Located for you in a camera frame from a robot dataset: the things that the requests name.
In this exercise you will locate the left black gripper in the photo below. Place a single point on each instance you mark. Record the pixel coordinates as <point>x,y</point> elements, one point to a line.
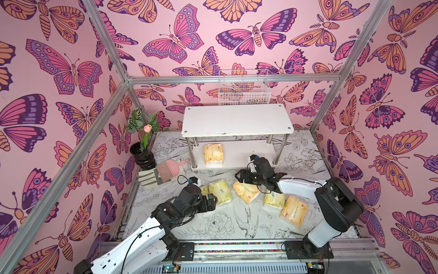
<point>208,202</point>

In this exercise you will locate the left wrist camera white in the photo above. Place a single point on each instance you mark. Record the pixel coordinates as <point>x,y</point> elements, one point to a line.
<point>193,181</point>

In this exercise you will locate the white two-tier shelf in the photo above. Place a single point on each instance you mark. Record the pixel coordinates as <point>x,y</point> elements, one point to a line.
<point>242,130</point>

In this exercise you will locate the black vase with plant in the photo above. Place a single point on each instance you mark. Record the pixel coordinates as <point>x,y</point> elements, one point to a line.
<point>145,126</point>

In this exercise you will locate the pink brush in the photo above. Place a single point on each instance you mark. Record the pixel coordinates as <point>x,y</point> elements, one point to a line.
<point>170,169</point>

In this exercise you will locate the white wire basket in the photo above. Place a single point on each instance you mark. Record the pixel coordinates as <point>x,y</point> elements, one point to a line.
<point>239,88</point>

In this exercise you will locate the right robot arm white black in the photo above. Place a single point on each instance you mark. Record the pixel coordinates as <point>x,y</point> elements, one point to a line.
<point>340,207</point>

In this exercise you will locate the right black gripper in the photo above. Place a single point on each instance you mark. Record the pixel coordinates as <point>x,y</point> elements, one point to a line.
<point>249,176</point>

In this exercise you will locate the yellow tissue pack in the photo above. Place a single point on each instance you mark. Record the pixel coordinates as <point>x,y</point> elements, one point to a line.
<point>274,200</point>
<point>221,191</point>
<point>204,190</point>

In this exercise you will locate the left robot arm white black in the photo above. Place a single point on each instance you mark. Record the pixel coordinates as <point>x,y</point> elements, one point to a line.
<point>153,242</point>

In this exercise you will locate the orange tissue pack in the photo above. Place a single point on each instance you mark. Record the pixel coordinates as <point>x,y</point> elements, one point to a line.
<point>214,155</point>
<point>294,211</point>
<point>242,191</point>

